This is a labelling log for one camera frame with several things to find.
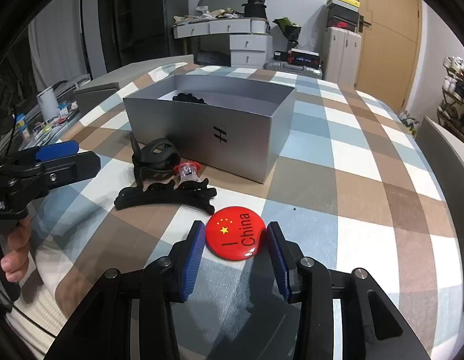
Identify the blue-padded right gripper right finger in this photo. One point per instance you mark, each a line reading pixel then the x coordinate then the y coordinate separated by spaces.
pixel 372 326

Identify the grey nightstand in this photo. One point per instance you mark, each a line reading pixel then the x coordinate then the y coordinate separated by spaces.
pixel 88 96
pixel 445 154

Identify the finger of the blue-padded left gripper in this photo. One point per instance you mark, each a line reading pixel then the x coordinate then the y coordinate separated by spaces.
pixel 58 172
pixel 53 149

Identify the plaid checkered bedspread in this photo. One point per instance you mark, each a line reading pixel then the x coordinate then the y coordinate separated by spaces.
pixel 351 187

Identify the grey open cardboard box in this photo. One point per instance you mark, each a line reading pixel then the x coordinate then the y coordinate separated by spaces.
pixel 234 124

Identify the black red flat box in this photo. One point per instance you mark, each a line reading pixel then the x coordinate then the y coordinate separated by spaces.
pixel 306 58

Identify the silver flat suitcase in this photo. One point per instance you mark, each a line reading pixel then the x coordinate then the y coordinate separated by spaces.
pixel 280 66

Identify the small red clear clip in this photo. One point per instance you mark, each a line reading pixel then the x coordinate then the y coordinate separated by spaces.
pixel 187 171

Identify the left grey nightstand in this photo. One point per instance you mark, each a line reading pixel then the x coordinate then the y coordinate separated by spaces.
pixel 88 96

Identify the white upright suitcase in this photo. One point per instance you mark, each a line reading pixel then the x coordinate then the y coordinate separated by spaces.
pixel 341 53

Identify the black refrigerator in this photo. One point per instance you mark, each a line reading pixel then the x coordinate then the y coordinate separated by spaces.
pixel 152 28

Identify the black red shoe box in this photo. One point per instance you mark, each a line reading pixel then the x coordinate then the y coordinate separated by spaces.
pixel 342 17

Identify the red I China badge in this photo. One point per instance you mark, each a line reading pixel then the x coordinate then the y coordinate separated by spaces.
pixel 235 233

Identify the yellow shoe box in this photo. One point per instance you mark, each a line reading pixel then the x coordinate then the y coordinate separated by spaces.
pixel 352 5

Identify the wooden shoe rack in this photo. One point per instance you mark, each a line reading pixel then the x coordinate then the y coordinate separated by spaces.
pixel 450 112

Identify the wooden door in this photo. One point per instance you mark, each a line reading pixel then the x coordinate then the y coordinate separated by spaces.
pixel 390 32

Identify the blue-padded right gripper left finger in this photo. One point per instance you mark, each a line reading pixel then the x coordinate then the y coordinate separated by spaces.
pixel 99 328

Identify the right grey nightstand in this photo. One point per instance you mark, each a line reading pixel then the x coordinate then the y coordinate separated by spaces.
pixel 445 154

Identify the white dresser desk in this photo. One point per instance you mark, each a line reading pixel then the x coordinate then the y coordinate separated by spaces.
pixel 250 42

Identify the person's left hand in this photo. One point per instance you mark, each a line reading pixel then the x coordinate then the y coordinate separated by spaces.
pixel 15 263

